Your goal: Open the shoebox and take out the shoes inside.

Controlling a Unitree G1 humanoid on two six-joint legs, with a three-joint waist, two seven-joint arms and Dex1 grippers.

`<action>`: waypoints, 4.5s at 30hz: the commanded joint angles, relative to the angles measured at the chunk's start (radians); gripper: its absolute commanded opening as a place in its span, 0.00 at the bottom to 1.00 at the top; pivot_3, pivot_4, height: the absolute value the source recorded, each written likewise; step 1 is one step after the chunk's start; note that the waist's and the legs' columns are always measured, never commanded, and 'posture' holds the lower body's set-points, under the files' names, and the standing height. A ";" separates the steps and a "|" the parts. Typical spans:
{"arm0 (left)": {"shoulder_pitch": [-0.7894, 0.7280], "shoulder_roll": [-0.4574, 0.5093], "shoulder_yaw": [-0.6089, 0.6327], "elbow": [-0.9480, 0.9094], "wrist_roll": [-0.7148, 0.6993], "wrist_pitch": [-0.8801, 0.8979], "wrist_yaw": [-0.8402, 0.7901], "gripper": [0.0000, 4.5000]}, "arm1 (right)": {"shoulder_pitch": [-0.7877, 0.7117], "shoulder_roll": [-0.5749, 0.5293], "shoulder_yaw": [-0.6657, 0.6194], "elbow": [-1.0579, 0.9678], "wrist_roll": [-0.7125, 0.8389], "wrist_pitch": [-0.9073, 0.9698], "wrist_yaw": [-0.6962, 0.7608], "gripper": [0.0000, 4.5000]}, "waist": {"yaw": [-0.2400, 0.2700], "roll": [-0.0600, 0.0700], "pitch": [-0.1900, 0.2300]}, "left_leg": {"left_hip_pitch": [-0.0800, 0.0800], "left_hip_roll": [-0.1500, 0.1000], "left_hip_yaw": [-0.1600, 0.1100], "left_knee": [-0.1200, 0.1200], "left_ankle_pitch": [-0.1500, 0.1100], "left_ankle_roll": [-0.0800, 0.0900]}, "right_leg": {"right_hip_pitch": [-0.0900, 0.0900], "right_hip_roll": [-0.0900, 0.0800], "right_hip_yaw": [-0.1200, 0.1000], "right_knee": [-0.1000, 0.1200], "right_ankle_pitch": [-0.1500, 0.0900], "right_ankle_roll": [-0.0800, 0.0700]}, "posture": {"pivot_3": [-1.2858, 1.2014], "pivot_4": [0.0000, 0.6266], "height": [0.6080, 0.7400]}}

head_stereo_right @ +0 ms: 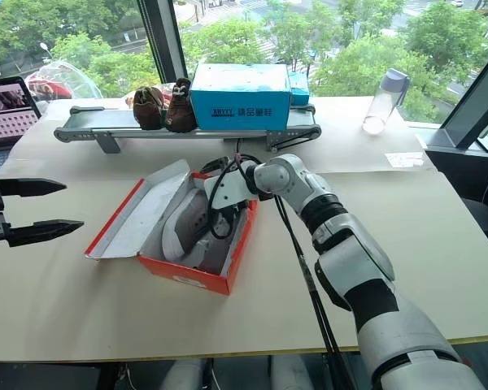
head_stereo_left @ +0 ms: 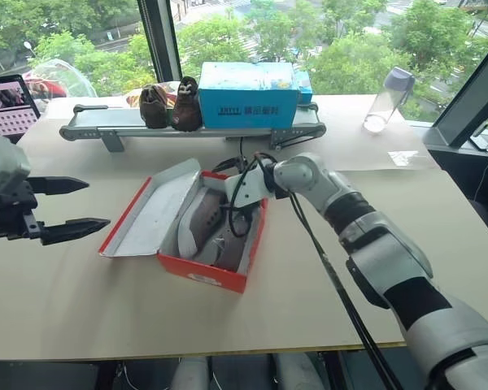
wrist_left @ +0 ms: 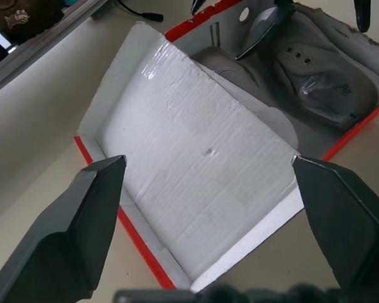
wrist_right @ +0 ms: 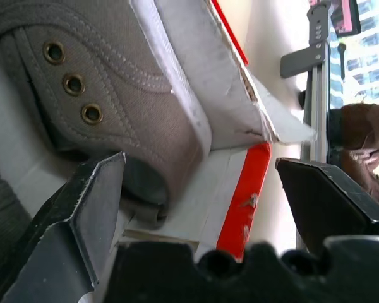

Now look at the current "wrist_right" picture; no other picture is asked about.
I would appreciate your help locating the grey canvas shoe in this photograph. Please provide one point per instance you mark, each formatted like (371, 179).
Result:
(1, 217)
(113, 104)

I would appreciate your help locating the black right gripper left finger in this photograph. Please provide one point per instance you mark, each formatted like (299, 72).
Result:
(66, 227)

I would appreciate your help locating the black framed monitor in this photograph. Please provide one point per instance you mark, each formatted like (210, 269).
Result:
(345, 15)

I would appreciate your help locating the grey metal camera stand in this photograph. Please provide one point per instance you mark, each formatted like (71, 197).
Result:
(316, 79)

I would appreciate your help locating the white and red shoebox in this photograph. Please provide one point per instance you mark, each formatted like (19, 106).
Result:
(227, 132)

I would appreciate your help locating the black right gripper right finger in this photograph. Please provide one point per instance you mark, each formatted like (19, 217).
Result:
(325, 202)

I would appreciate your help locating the person in brown top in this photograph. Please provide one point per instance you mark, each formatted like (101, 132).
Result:
(366, 148)

